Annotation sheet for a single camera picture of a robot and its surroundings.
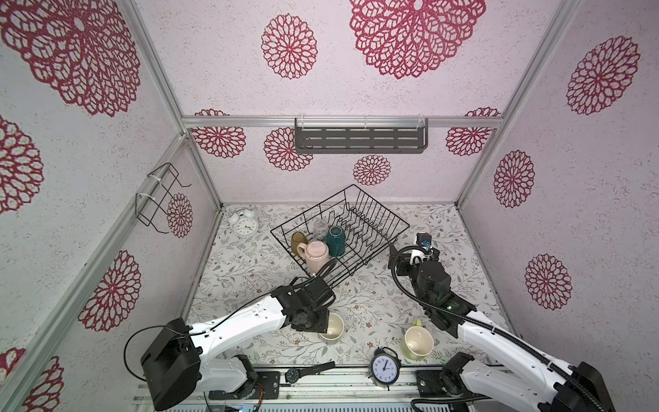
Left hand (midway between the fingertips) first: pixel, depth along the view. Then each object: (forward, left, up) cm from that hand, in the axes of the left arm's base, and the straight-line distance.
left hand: (321, 327), depth 79 cm
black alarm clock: (-11, -19, -3) cm, 22 cm away
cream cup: (0, -4, -3) cm, 6 cm away
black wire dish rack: (+39, -10, -1) cm, 40 cm away
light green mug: (-3, -31, -6) cm, 31 cm away
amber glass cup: (+32, +9, +2) cm, 34 cm away
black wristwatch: (-12, +8, -6) cm, 16 cm away
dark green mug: (+30, -5, +3) cm, 31 cm away
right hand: (+19, -26, +17) cm, 37 cm away
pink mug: (+23, +2, +5) cm, 24 cm away
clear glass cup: (+38, +1, -1) cm, 38 cm away
